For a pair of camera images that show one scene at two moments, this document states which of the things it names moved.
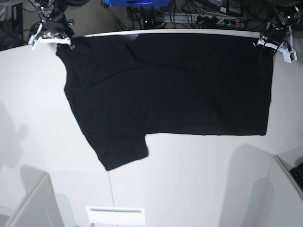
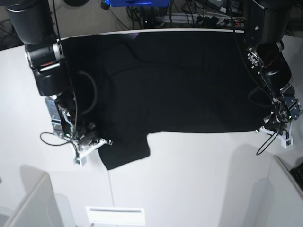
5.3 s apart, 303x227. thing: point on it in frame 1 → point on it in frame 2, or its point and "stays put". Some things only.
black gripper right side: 277,35 → 279,121
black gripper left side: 58,23 → 88,134
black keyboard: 297,172 stays put
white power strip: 196,19 stays put
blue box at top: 137,3 stays put
